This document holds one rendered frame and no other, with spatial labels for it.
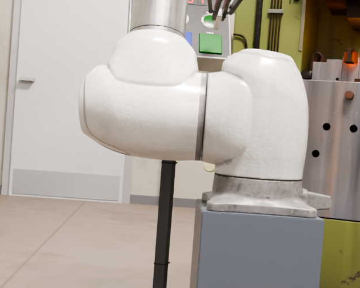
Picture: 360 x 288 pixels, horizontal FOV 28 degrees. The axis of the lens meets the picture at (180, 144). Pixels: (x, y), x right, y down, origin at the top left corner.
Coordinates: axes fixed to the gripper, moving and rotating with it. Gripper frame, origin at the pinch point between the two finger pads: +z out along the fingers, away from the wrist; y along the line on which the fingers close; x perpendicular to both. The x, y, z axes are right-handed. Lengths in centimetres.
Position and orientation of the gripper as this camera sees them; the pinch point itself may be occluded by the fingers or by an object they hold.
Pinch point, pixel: (218, 19)
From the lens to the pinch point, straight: 227.1
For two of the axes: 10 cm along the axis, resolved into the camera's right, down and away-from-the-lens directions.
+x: 0.1, -8.8, 4.7
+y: 9.9, 0.7, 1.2
